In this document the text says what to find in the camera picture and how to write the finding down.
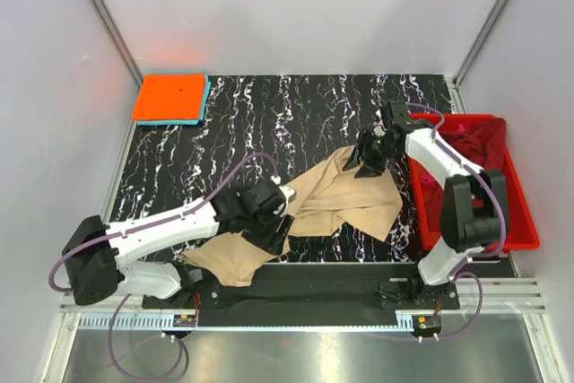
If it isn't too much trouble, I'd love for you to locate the controller board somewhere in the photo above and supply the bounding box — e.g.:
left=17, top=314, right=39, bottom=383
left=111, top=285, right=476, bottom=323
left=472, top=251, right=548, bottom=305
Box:
left=414, top=315, right=442, bottom=331
left=173, top=314, right=197, bottom=327

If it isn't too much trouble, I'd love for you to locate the folded teal t-shirt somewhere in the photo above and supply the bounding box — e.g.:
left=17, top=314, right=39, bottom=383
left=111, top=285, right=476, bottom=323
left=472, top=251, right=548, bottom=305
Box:
left=135, top=74, right=212, bottom=127

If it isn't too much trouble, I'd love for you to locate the left controller board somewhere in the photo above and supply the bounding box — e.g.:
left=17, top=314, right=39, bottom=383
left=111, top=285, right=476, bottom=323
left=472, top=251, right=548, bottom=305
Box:
left=173, top=314, right=197, bottom=327

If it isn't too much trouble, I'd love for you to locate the left aluminium corner post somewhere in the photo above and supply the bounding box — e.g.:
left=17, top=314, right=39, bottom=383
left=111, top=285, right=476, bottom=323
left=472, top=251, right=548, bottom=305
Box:
left=62, top=0, right=145, bottom=88

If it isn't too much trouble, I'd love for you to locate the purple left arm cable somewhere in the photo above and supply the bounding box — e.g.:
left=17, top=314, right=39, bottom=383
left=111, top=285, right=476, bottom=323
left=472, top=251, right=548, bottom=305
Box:
left=48, top=152, right=281, bottom=379

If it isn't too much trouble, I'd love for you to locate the right aluminium corner post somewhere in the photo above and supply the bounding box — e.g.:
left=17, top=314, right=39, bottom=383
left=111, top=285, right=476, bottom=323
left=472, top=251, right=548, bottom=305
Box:
left=452, top=0, right=511, bottom=89

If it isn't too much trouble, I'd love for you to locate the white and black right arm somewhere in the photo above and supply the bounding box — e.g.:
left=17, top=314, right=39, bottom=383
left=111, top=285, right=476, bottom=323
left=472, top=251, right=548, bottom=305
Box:
left=344, top=101, right=510, bottom=307

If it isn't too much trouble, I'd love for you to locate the aluminium frame rail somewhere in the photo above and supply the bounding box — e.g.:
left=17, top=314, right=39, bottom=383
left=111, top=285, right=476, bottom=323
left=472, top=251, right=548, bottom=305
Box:
left=59, top=277, right=545, bottom=333

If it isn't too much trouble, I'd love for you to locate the folded orange t-shirt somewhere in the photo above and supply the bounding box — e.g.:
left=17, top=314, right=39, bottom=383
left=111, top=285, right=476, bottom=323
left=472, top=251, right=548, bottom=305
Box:
left=132, top=74, right=208, bottom=122

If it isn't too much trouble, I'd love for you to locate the red plastic bin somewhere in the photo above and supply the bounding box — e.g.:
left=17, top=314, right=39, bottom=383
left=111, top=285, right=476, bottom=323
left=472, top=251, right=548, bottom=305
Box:
left=409, top=114, right=540, bottom=253

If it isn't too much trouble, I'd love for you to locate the dark red t-shirt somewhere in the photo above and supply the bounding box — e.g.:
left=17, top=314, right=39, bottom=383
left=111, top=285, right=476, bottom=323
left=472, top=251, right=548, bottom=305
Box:
left=420, top=118, right=507, bottom=232

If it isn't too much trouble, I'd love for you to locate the right controller board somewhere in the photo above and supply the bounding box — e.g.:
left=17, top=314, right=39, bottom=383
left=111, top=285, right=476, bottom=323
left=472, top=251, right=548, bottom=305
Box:
left=414, top=315, right=442, bottom=331

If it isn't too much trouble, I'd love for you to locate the aluminium corner post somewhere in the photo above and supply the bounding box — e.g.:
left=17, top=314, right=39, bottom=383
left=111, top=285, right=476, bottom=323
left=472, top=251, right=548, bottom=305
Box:
left=62, top=0, right=145, bottom=88
left=452, top=0, right=511, bottom=89

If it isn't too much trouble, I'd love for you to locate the beige t-shirt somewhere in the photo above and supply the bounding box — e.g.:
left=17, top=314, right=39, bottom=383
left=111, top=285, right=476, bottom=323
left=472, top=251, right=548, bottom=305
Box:
left=180, top=146, right=403, bottom=287

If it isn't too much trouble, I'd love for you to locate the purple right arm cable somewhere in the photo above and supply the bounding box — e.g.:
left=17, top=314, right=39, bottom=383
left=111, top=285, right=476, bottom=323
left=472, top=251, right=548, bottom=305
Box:
left=403, top=102, right=512, bottom=343

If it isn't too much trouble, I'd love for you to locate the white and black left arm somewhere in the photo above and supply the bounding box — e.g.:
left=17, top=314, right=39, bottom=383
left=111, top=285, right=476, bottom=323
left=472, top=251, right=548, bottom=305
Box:
left=62, top=178, right=296, bottom=309

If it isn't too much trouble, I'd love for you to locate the black marble-pattern mat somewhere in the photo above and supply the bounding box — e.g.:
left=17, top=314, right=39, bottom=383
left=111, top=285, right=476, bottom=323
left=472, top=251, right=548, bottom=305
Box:
left=96, top=73, right=463, bottom=264

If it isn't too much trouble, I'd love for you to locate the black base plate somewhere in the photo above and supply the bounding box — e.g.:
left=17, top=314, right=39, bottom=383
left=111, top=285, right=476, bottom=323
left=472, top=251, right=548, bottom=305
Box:
left=142, top=262, right=460, bottom=311

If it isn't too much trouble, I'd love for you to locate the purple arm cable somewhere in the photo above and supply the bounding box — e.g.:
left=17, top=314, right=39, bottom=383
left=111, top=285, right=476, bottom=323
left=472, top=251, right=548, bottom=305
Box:
left=48, top=152, right=281, bottom=379
left=403, top=102, right=512, bottom=343

